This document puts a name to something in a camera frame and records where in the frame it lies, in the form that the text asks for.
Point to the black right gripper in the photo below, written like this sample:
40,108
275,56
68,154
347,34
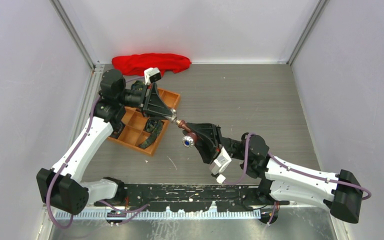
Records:
209,139

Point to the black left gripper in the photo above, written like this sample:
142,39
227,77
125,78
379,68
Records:
151,103

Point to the brown water faucet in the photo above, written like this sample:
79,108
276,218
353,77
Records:
190,138

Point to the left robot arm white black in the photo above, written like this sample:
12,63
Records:
61,186

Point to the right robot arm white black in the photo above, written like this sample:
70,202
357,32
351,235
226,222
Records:
281,181

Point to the unrolled green camouflage tie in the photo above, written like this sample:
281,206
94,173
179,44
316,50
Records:
153,128

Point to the rolled dark tie top left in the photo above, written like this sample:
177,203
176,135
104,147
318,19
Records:
138,85

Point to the orange compartment tray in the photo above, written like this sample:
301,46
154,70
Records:
140,133

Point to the red cloth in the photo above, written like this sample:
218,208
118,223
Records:
136,64

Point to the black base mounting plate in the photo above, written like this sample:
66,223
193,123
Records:
190,198

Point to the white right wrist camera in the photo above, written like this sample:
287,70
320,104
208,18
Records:
219,164

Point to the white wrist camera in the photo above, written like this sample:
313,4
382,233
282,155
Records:
219,164
152,75

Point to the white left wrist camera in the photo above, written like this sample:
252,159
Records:
152,75

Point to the aluminium slotted rail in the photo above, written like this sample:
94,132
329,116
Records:
211,214

